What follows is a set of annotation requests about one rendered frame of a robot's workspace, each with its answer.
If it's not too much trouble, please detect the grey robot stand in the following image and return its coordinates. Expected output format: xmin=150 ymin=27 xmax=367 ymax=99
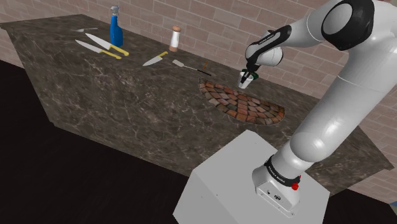
xmin=172 ymin=129 xmax=331 ymax=224

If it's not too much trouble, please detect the small yellow-handled knife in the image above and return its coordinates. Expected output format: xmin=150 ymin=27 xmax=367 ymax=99
xmin=142 ymin=51 xmax=169 ymax=67

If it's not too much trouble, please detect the brick patterned half-round inlay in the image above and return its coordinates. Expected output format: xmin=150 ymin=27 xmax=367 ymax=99
xmin=198 ymin=78 xmax=286 ymax=126

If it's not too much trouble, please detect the slim yellow-handled kitchen knife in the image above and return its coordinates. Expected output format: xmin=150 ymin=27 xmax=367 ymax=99
xmin=74 ymin=39 xmax=123 ymax=60

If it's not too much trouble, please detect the blue spray bottle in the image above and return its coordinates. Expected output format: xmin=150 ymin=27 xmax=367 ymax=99
xmin=109 ymin=5 xmax=124 ymax=48

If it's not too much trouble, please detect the white and green cup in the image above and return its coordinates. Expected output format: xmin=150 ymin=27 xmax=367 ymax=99
xmin=237 ymin=70 xmax=259 ymax=90

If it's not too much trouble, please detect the black-handled spatula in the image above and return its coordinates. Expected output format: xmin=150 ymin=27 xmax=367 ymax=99
xmin=172 ymin=59 xmax=212 ymax=77

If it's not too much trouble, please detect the large yellow-handled kitchen knife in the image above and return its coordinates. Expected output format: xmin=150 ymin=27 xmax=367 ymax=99
xmin=85 ymin=32 xmax=130 ymax=57

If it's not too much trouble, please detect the white shaker with brown cap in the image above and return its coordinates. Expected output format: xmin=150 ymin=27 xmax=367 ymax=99
xmin=169 ymin=25 xmax=182 ymax=53

